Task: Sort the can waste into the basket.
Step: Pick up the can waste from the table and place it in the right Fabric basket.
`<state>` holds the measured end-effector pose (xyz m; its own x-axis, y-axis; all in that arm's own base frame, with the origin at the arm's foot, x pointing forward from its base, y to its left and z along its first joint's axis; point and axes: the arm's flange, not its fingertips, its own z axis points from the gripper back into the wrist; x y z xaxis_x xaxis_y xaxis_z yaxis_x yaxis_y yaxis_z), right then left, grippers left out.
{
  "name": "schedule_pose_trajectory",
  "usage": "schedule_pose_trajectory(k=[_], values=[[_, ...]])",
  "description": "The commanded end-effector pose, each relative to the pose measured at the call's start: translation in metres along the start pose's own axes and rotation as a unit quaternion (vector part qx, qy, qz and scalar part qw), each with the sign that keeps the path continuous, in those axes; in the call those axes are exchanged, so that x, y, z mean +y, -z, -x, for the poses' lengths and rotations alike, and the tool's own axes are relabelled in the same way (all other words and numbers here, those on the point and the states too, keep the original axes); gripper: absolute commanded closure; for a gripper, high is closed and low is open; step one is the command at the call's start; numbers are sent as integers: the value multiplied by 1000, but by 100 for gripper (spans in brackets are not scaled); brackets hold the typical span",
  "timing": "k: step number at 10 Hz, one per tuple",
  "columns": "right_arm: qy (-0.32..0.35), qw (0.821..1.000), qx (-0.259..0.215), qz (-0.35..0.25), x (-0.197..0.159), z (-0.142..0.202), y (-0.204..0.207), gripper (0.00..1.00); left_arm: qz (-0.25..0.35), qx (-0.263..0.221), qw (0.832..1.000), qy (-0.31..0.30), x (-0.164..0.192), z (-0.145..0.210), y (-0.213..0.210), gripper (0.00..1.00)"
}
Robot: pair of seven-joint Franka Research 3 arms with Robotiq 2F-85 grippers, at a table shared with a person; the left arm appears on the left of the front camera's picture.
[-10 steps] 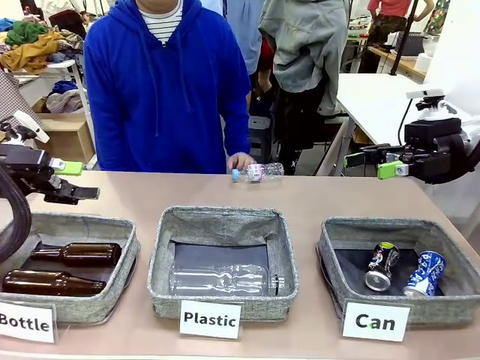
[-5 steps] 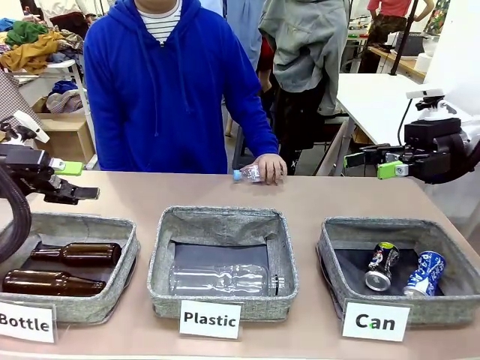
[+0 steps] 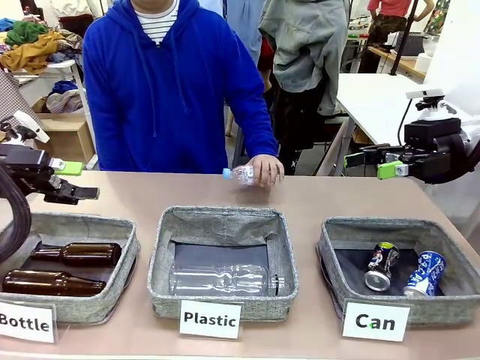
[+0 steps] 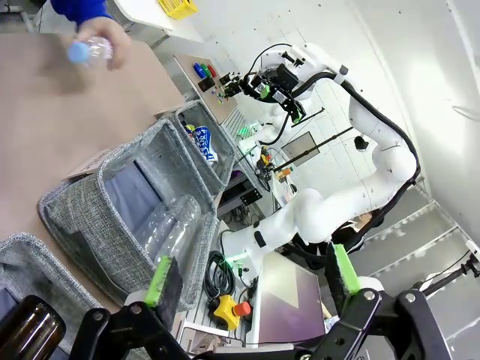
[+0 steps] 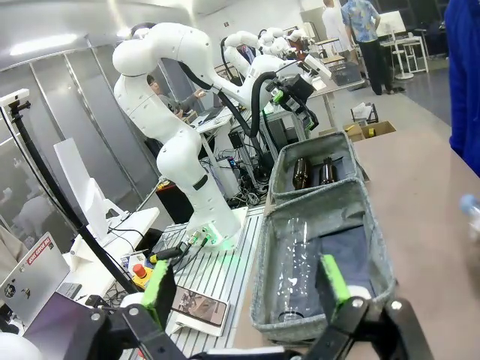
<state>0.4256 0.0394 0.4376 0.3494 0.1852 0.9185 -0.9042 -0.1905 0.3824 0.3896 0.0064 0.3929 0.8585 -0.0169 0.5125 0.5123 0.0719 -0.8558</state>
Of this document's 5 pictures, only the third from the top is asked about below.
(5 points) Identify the black printed drink can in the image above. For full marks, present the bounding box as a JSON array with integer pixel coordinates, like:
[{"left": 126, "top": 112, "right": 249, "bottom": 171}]
[{"left": 364, "top": 241, "right": 401, "bottom": 293}]

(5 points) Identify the white sign reading Bottle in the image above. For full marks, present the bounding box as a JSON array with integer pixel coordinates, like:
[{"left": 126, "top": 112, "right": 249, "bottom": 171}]
[{"left": 0, "top": 301, "right": 58, "bottom": 344}]

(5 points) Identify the black corrugated cable hose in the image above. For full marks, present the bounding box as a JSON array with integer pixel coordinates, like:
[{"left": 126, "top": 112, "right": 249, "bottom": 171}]
[{"left": 0, "top": 164, "right": 33, "bottom": 263}]

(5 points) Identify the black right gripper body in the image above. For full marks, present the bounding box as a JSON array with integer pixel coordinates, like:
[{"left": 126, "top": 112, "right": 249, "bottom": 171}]
[{"left": 403, "top": 118, "right": 473, "bottom": 185}]

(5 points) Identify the blue white drink can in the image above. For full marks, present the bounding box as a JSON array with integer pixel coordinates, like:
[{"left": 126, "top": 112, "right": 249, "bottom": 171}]
[{"left": 403, "top": 250, "right": 447, "bottom": 297}]

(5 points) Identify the grey fabric basket bottle bin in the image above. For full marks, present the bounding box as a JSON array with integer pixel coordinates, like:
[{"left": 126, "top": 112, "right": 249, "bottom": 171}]
[{"left": 0, "top": 211, "right": 142, "bottom": 326}]

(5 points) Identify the brown glass beer bottle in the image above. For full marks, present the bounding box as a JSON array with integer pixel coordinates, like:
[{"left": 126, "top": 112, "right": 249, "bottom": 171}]
[
  {"left": 1, "top": 269, "right": 107, "bottom": 297},
  {"left": 29, "top": 242, "right": 123, "bottom": 268}
]

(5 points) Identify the white sign reading Can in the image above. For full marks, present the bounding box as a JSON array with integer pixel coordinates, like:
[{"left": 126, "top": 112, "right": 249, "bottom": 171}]
[{"left": 341, "top": 301, "right": 412, "bottom": 343}]

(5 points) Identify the pile of colourful clothes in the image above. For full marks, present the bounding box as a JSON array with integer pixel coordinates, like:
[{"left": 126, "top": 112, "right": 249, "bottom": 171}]
[{"left": 0, "top": 16, "right": 84, "bottom": 74}]

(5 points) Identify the person in blue hoodie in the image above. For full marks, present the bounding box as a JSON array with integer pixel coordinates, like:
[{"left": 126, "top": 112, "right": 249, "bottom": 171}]
[{"left": 82, "top": 0, "right": 281, "bottom": 176}]

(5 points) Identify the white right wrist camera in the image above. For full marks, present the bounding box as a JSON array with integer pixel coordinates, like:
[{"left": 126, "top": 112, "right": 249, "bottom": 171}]
[{"left": 406, "top": 88, "right": 458, "bottom": 122}]

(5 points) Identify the white work table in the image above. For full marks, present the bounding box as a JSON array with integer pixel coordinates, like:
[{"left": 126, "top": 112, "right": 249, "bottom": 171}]
[{"left": 334, "top": 72, "right": 480, "bottom": 177}]

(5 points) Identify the person's left forearm blue sleeve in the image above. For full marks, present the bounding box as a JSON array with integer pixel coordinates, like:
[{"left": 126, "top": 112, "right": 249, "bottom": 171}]
[{"left": 230, "top": 97, "right": 281, "bottom": 161}]

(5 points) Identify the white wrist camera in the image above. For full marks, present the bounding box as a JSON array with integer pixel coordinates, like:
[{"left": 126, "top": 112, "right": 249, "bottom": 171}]
[
  {"left": 0, "top": 110, "right": 50, "bottom": 146},
  {"left": 406, "top": 88, "right": 458, "bottom": 122}
]

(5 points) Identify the person in red top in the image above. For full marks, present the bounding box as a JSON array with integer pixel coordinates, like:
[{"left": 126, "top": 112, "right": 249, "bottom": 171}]
[{"left": 358, "top": 0, "right": 431, "bottom": 74}]

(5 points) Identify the black camera cable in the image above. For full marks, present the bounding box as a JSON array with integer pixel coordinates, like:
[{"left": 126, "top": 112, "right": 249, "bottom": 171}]
[{"left": 396, "top": 97, "right": 414, "bottom": 146}]

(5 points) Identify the large clear plastic bottle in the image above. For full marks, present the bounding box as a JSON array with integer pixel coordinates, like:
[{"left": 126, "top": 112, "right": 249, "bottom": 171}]
[{"left": 168, "top": 263, "right": 290, "bottom": 297}]

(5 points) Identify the black stand pole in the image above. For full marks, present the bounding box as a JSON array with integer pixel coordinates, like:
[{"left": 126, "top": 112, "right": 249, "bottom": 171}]
[{"left": 389, "top": 0, "right": 420, "bottom": 77}]

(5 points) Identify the white paper roll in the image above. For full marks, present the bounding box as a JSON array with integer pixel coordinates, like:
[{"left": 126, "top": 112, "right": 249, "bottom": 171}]
[{"left": 416, "top": 52, "right": 437, "bottom": 73}]

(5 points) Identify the grey hanging jacket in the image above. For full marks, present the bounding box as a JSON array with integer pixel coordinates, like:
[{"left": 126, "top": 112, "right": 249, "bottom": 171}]
[{"left": 257, "top": 0, "right": 350, "bottom": 116}]

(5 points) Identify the person's right forearm blue sleeve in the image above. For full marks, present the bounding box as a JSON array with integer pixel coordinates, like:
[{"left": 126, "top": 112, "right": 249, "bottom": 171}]
[{"left": 86, "top": 93, "right": 128, "bottom": 173}]

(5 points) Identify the checkered fabric cloth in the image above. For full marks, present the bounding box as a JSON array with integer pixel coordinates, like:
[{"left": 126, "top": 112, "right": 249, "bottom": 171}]
[{"left": 0, "top": 69, "right": 43, "bottom": 131}]

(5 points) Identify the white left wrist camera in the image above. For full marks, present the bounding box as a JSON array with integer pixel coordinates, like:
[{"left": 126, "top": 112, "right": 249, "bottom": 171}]
[{"left": 0, "top": 110, "right": 50, "bottom": 146}]

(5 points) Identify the black hanging garment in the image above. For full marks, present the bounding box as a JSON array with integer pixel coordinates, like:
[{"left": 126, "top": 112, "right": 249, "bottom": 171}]
[{"left": 273, "top": 85, "right": 333, "bottom": 176}]

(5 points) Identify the grey fabric basket can bin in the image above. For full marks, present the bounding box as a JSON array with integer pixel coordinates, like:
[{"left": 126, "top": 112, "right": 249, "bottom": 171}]
[{"left": 316, "top": 217, "right": 480, "bottom": 326}]

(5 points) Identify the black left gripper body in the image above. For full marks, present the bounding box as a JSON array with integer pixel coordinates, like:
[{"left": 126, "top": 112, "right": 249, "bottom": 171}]
[{"left": 0, "top": 144, "right": 57, "bottom": 196}]

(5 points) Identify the small clear bottle blue cap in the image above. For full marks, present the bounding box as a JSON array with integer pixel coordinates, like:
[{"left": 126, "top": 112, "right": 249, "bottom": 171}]
[{"left": 223, "top": 164, "right": 263, "bottom": 188}]

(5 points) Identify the black equipment box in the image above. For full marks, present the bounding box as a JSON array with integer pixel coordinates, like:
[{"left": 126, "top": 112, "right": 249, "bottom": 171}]
[{"left": 393, "top": 31, "right": 432, "bottom": 60}]

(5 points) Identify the grey fabric basket plastic bin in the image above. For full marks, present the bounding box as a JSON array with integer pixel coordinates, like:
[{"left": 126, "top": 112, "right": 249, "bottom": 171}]
[{"left": 146, "top": 205, "right": 300, "bottom": 323}]

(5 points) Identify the person's left hand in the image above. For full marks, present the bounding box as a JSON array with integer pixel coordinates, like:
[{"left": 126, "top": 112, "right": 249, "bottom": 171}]
[{"left": 247, "top": 154, "right": 286, "bottom": 188}]

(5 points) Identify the clothes heap on shelf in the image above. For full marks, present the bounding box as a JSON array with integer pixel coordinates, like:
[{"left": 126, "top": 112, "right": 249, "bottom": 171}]
[{"left": 45, "top": 79, "right": 84, "bottom": 114}]

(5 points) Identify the white sign reading Plastic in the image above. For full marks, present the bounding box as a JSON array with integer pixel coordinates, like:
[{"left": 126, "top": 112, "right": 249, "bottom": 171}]
[{"left": 178, "top": 298, "right": 243, "bottom": 341}]

